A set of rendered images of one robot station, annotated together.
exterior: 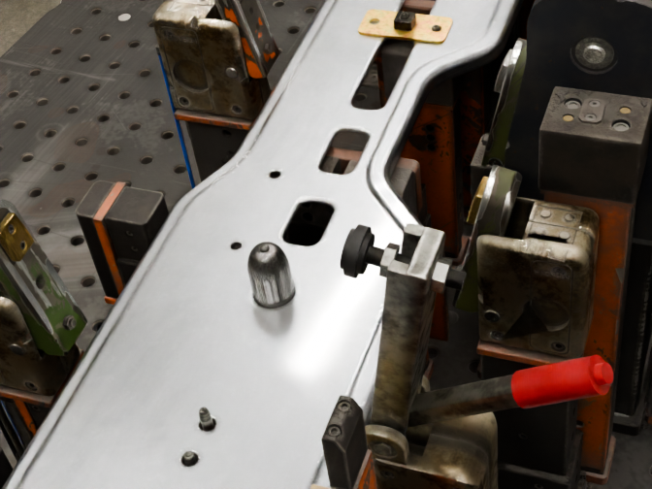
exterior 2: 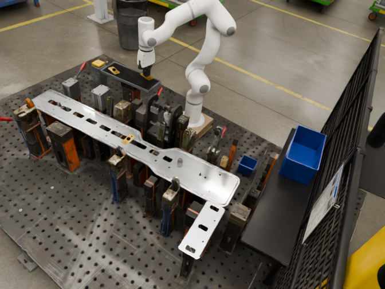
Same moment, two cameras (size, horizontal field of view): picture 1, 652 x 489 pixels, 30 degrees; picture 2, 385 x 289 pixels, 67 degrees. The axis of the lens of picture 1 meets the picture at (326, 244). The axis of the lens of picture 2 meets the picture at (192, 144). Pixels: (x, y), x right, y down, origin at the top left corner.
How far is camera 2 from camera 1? 1.37 m
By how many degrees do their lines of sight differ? 62
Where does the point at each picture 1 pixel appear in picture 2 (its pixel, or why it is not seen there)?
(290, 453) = (207, 167)
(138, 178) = (85, 213)
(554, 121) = (183, 122)
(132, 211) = (153, 179)
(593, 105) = (181, 118)
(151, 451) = (203, 180)
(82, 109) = (52, 222)
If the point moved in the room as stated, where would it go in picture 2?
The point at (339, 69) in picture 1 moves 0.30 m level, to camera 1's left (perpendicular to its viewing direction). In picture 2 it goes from (134, 148) to (123, 193)
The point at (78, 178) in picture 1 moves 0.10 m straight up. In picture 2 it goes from (78, 224) to (74, 214)
